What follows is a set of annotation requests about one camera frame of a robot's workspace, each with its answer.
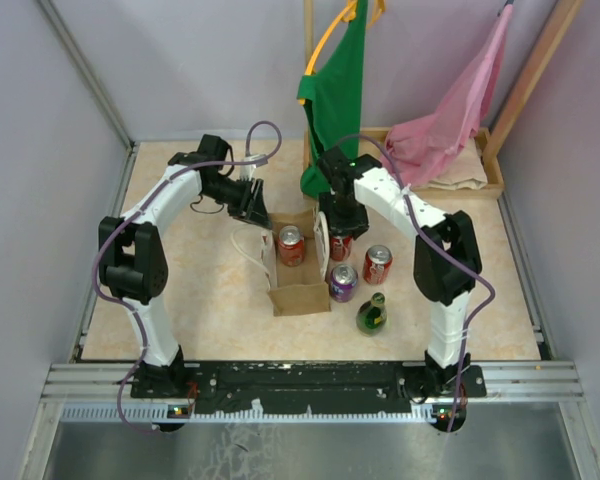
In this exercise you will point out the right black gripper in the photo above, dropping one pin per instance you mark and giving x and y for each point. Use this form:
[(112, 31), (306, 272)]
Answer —
[(357, 224)]

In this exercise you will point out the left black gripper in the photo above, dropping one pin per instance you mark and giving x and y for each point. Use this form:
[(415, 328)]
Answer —
[(257, 215)]

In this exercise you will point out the red cola can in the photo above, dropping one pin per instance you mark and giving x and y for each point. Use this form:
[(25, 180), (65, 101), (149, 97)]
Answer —
[(291, 247), (340, 247), (377, 263)]

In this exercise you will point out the watermelon print canvas bag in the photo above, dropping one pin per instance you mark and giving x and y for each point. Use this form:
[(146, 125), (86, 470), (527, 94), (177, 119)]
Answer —
[(292, 290)]

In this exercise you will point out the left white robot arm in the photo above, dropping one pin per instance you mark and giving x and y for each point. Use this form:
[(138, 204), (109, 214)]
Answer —
[(131, 268)]

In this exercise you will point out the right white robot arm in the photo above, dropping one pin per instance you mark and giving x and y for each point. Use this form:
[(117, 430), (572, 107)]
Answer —
[(446, 256)]

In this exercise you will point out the purple soda can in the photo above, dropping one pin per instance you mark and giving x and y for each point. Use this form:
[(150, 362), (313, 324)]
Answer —
[(343, 282)]

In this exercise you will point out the wooden tray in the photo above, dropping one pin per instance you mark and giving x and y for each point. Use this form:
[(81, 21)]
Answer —
[(495, 183)]

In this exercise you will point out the pink shirt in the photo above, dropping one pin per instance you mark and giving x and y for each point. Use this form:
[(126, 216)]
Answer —
[(422, 149)]

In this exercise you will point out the green glass bottle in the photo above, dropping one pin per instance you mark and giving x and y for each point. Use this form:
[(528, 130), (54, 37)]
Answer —
[(372, 315)]

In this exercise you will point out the green t-shirt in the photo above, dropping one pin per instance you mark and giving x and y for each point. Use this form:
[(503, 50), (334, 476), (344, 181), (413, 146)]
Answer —
[(331, 100)]

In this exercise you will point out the beige cloth in tray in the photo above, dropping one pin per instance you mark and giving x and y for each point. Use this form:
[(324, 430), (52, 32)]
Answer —
[(466, 172)]

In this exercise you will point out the yellow clothes hanger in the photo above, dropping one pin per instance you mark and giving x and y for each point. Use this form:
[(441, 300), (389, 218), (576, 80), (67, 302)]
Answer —
[(346, 15)]

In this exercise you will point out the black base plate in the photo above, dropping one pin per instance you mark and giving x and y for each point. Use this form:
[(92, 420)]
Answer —
[(294, 388)]

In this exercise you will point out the aluminium rail frame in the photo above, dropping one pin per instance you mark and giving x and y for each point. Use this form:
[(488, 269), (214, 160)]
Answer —
[(214, 271)]

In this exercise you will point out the wooden rack frame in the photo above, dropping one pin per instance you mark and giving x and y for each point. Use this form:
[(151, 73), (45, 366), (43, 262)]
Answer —
[(551, 36)]

